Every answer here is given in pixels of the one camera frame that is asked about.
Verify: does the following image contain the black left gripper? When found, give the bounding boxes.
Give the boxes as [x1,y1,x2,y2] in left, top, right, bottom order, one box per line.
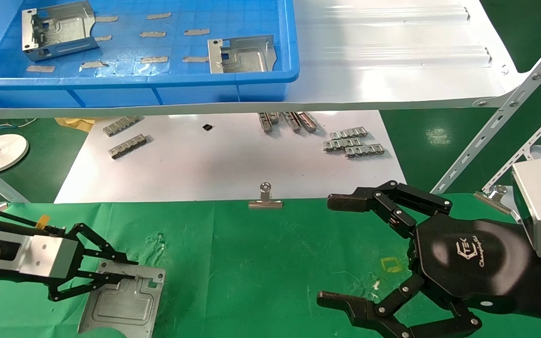
[40,223,137,301]

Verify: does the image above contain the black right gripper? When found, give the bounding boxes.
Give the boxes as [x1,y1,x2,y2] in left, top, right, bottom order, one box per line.
[317,180,534,338]

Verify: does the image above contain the bent sheet metal bracket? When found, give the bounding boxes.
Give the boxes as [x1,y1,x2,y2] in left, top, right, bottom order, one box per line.
[78,261,167,338]
[22,1,100,62]
[207,35,278,75]

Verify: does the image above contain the white shelf board with parts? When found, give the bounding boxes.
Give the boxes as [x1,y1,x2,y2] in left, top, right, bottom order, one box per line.
[54,110,412,204]

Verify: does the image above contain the silver linked metal part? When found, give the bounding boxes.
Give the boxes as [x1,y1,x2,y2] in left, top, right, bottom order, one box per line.
[103,116,140,138]
[323,137,363,154]
[344,143,386,159]
[330,126,369,140]
[108,134,148,160]

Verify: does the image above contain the green work table cloth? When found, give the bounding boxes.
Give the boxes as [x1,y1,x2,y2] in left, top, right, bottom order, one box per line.
[0,193,541,338]

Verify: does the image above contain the yellow crumpled bag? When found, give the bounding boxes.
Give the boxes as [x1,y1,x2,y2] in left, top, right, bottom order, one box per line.
[54,117,96,133]

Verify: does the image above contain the white round floor stand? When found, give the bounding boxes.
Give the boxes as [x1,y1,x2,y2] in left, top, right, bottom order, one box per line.
[0,120,30,173]

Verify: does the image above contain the large blue plastic bin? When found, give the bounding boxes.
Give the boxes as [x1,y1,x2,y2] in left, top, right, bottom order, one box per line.
[0,0,300,109]

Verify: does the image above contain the white wide shelf board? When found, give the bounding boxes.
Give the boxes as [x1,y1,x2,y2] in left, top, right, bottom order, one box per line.
[0,0,530,120]

